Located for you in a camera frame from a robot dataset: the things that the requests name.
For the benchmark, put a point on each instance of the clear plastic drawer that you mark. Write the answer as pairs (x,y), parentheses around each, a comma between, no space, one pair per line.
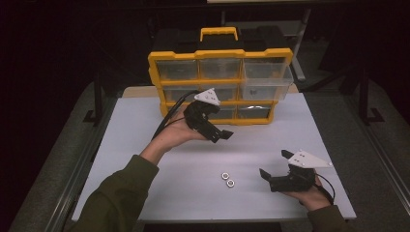
(267,72)

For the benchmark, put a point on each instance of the set of clear drawers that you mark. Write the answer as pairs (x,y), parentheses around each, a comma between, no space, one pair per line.
(177,69)

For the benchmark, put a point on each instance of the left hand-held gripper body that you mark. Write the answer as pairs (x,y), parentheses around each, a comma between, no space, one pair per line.
(198,117)

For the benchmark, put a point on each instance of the grey metal stand leg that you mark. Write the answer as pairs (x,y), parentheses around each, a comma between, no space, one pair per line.
(298,58)

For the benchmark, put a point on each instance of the black metal stand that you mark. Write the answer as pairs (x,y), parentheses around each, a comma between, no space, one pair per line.
(97,103)
(364,103)

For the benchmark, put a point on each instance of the person's left hand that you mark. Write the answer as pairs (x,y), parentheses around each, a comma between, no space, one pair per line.
(177,132)

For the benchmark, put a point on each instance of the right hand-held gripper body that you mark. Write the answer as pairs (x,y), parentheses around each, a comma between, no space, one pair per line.
(291,182)

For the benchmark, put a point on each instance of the person's right hand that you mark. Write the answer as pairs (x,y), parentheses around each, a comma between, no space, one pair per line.
(311,198)

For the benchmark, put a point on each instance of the yellow black drawer organizer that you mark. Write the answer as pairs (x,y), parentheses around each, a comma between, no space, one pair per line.
(219,53)

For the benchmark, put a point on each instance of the beige wooden board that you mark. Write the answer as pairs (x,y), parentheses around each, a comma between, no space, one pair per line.
(138,92)

